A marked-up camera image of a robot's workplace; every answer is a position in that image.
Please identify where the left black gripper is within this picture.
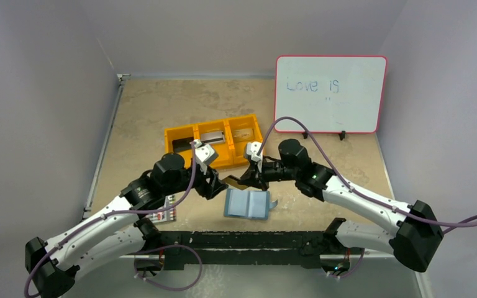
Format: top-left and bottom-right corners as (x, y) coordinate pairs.
(163, 160), (227, 198)

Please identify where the gold magnetic stripe card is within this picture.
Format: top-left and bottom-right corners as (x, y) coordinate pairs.
(223, 175), (248, 190)

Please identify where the blue card holder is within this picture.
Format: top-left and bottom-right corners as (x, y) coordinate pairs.
(224, 189), (278, 220)

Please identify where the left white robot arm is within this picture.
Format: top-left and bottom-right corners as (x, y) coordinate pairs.
(24, 146), (227, 297)

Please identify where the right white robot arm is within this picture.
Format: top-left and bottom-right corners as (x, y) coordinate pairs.
(238, 139), (444, 273)

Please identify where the silver card in bin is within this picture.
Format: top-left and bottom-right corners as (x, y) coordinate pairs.
(200, 130), (226, 145)

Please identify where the black card in bin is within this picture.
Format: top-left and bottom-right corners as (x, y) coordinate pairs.
(171, 137), (194, 153)

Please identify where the gold card in bin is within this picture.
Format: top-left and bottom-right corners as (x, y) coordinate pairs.
(232, 128), (255, 142)

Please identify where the middle yellow bin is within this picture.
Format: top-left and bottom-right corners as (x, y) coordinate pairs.
(197, 119), (234, 169)

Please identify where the yellow bin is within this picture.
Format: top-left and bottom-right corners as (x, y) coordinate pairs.
(164, 124), (200, 168)
(227, 114), (263, 166)
(197, 119), (234, 169)

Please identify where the marker pen pack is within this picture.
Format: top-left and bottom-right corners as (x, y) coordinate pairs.
(146, 195), (176, 224)

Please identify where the right whiteboard stand foot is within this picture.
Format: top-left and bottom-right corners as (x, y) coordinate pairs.
(338, 130), (346, 141)

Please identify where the left yellow bin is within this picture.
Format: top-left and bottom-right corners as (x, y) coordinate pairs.
(164, 124), (200, 168)

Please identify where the right yellow bin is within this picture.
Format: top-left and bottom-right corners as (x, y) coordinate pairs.
(227, 114), (263, 166)

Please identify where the pink framed whiteboard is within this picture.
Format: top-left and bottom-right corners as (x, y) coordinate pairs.
(274, 55), (388, 133)

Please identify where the purple cable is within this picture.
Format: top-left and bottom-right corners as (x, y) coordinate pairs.
(24, 142), (198, 298)
(133, 244), (203, 292)
(325, 248), (366, 281)
(258, 117), (477, 228)

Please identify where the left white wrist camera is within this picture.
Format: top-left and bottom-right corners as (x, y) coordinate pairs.
(193, 139), (219, 166)

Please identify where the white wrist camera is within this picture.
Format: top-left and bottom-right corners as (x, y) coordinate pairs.
(243, 141), (263, 163)
(193, 139), (219, 166)

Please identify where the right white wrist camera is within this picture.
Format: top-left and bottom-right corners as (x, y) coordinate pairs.
(243, 141), (263, 163)

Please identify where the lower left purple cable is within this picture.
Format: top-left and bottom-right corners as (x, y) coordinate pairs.
(133, 244), (203, 292)

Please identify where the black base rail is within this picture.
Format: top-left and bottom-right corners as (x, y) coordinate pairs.
(119, 230), (365, 270)

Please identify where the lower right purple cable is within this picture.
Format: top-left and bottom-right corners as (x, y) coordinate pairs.
(325, 248), (366, 281)

